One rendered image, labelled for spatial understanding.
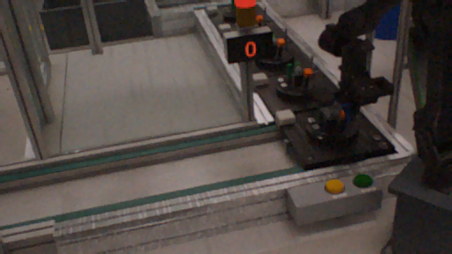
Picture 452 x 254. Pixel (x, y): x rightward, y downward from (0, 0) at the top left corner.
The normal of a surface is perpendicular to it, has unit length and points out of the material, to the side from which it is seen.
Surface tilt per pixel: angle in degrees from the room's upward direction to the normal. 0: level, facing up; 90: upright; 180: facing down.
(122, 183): 0
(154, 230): 90
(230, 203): 90
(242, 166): 0
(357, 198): 90
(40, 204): 0
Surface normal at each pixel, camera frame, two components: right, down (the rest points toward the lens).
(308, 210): 0.23, 0.50
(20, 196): -0.07, -0.84
